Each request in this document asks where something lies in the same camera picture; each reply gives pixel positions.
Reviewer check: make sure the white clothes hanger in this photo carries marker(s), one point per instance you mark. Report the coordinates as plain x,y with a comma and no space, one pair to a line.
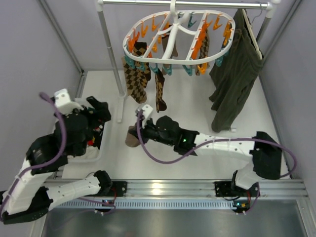
252,36

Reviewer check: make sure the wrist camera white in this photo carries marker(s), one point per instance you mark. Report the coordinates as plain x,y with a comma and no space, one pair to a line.
64,103
147,112

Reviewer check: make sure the white laundry basket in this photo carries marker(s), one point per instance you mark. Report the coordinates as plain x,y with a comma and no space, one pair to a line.
76,148

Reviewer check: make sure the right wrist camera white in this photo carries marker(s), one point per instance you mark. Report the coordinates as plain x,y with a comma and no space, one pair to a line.
147,112

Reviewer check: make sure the argyle sock right inner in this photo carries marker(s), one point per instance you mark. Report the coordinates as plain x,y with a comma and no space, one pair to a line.
203,52

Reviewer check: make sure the tan striped sock inner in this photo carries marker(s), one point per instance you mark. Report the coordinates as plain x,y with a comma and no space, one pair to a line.
168,38

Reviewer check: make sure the clothes rack metal frame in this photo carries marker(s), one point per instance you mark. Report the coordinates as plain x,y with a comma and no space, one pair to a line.
172,18

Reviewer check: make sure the aluminium mounting rail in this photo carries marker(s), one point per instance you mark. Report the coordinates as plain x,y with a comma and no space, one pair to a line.
275,189

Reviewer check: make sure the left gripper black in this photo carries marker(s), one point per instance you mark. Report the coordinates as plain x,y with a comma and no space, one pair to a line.
98,114

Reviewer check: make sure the olive green hanging garment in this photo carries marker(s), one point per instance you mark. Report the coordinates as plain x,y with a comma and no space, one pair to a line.
234,77

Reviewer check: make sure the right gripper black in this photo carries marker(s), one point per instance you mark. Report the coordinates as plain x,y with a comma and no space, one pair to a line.
144,132

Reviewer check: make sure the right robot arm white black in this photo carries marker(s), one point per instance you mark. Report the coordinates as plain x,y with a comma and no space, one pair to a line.
261,153

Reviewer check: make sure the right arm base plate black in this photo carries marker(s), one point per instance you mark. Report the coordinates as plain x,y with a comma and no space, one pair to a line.
228,189

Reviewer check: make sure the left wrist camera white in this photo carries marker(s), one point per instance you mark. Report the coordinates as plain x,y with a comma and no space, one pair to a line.
64,103

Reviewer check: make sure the brown tan argyle sock left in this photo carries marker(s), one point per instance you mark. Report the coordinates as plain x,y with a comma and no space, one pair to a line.
136,81

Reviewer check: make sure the slotted cable duct grey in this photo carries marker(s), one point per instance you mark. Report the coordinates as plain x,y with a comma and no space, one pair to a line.
153,204

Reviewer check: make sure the pile of socks in basket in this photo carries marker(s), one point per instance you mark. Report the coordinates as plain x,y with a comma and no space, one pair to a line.
97,126

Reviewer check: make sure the tan sock maroon white stripes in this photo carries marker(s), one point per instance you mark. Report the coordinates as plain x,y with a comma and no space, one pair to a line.
131,137

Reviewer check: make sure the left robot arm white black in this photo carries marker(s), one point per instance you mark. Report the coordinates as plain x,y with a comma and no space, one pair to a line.
27,199

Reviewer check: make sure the brown orange argyle sock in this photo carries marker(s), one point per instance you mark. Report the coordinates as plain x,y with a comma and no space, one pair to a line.
159,81

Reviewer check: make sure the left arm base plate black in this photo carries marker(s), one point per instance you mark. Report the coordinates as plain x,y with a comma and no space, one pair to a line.
117,189

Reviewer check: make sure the white oval clip hanger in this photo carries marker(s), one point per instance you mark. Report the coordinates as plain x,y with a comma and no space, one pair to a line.
146,28

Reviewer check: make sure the dark brown argyle sock rear-left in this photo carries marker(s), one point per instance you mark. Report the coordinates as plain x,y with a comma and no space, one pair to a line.
139,48

